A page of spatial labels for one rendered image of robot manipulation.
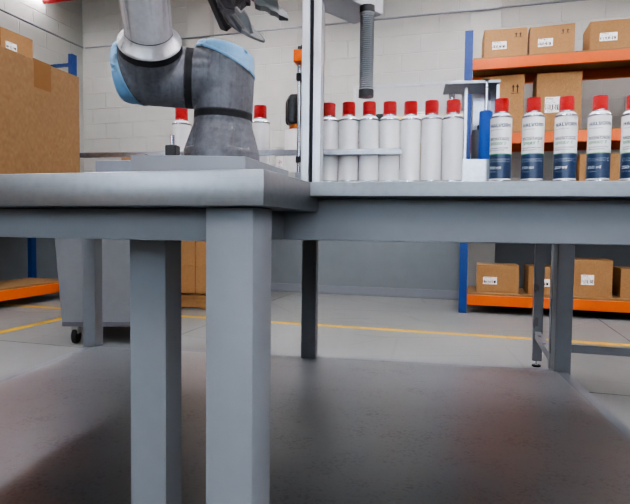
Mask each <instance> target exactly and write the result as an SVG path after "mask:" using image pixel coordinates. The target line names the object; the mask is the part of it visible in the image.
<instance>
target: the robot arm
mask: <svg viewBox="0 0 630 504"><path fill-rule="evenodd" d="M252 1H253V2H254V5H255V9H257V10H259V11H265V12H268V13H269V14H270V15H271V16H275V17H277V18H278V19H279V20H280V21H288V20H289V17H288V15H287V13H286V12H285V11H284V10H283V9H282V8H281V6H279V2H278V0H252ZM208 2H209V4H210V7H211V9H212V11H213V14H214V16H215V18H216V21H217V23H218V25H219V28H220V29H221V30H223V31H226V32H227V31H228V30H229V29H231V28H234V29H235V30H237V31H238V32H240V33H243V34H244V35H246V36H247V37H249V38H252V39H254V40H256V41H259V42H262V43H264V42H265V39H264V38H263V36H262V35H261V34H260V33H259V32H257V31H256V30H255V29H254V26H253V25H251V22H250V18H249V16H248V14H247V12H246V11H245V10H243V9H244V8H245V7H246V6H251V1H250V0H208ZM119 5H120V11H121V18H122V24H123V30H122V31H121V32H120V33H119V34H118V36H117V41H115V42H114V43H113V44H112V46H111V50H110V65H111V75H112V79H113V83H114V86H115V89H116V91H117V93H118V95H119V96H120V98H121V99H122V100H123V101H125V102H127V103H130V104H138V105H141V106H159V107H172V108H185V109H194V122H193V126H192V128H191V131H190V134H189V136H188V139H187V142H186V144H185V147H184V151H183V155H188V156H246V157H249V158H252V159H255V160H258V161H259V152H258V148H257V144H256V140H255V136H254V133H253V129H252V117H253V96H254V81H255V75H254V59H253V57H252V55H251V54H250V53H249V52H248V51H247V50H246V49H244V48H242V47H241V46H239V45H236V44H234V43H231V42H228V41H224V40H220V39H213V38H208V39H205V38H204V39H200V40H198V41H197V44H196V45H195V48H189V47H182V40H181V37H180V35H179V34H178V33H177V32H176V31H175V30H174V29H172V18H171V6H170V0H119ZM242 10H243V11H242Z"/></svg>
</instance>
